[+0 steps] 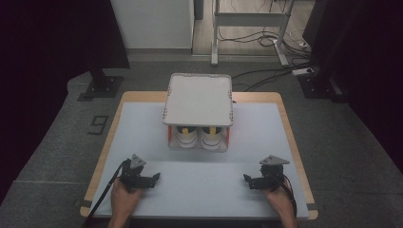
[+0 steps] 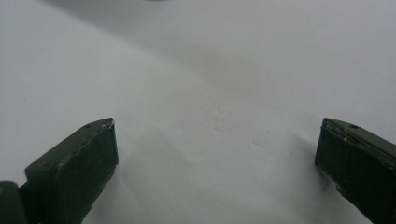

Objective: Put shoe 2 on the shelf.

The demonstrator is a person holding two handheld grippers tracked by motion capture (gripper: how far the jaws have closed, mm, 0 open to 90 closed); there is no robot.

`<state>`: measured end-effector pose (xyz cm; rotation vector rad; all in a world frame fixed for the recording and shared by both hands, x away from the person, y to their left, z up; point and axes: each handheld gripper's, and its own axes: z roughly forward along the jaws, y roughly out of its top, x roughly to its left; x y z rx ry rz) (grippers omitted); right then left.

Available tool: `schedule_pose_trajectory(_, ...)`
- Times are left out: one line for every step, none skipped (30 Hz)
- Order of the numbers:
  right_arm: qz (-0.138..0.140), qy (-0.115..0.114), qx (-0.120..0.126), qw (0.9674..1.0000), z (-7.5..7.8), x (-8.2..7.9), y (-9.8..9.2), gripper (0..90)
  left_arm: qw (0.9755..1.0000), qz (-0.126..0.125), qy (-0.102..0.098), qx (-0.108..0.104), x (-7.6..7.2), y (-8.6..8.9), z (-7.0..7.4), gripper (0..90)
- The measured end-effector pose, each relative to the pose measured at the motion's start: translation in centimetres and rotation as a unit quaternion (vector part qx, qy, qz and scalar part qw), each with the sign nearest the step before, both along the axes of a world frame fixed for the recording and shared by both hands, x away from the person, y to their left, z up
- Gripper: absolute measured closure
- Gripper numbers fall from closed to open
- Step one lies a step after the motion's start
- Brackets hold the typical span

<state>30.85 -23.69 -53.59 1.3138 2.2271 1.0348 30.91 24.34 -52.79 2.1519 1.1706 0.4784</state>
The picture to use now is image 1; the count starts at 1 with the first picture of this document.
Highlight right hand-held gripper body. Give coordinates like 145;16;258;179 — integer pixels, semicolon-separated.
259;155;291;192

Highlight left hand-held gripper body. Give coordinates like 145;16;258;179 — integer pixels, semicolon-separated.
119;154;147;193

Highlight navy beige sneaker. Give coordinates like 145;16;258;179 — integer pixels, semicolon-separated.
176;125;199;149

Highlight white sneaker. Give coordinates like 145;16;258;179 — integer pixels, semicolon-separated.
201;125;222;151

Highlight white shoe rack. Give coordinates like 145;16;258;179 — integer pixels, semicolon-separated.
162;72;235;153

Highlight person's left hand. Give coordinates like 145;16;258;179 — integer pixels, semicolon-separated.
110;180;144;218

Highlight person's right hand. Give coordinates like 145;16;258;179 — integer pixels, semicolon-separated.
262;186;297;219

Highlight white table mat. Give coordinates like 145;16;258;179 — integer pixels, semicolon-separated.
89;102;310;219

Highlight black stand base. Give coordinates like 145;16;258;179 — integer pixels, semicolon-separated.
83;67;125;99
297;74;346;103

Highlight white power strip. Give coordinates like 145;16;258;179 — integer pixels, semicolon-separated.
291;66;315;77

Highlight white cabinet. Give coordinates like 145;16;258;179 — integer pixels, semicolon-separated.
110;0;195;50

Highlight black curtain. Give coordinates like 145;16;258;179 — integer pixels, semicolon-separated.
0;0;131;203
302;0;403;174

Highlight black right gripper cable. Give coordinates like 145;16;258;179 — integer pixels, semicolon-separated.
282;175;298;219

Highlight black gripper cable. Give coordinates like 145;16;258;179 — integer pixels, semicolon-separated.
282;175;298;219
81;159;131;228

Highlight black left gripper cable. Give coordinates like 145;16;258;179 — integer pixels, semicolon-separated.
81;159;131;228

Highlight black floor cable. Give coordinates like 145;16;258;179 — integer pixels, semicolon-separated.
232;63;313;93

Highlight tangled floor cables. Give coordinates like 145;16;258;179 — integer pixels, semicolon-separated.
218;28;312;60

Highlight grey metal stand frame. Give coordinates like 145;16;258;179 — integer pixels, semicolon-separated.
211;0;295;67

